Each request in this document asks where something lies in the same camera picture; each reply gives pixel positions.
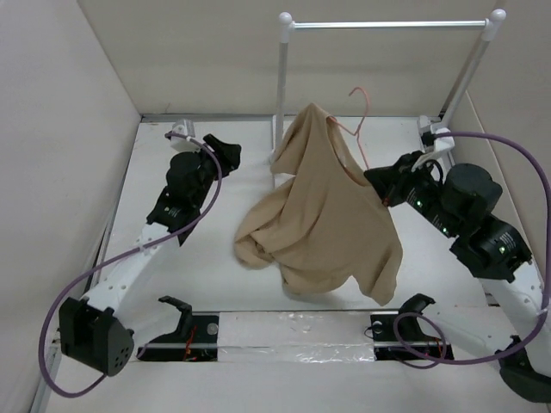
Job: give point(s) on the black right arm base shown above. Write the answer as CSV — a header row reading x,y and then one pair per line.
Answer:
x,y
388,348

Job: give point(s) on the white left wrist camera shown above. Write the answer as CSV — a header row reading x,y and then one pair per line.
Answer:
x,y
183,133

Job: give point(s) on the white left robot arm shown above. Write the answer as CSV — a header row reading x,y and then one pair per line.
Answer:
x,y
95,330

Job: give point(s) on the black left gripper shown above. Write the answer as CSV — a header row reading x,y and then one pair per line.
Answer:
x,y
227,154

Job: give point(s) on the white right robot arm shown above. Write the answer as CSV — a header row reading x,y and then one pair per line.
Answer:
x,y
497,256

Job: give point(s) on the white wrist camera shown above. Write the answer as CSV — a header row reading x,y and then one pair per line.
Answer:
x,y
437,142
183,133

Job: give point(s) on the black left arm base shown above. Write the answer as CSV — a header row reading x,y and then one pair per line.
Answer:
x,y
193,339

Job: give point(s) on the pink wire hanger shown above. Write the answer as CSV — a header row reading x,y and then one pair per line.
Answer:
x,y
357,132

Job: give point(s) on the beige t shirt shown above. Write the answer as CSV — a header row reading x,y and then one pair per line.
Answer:
x,y
325,223

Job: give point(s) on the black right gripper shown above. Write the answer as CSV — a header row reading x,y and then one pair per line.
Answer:
x,y
389,181

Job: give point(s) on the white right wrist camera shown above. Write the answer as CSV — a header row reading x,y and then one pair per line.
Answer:
x,y
437,142

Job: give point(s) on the white clothes rack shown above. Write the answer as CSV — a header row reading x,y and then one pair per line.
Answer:
x,y
412,68

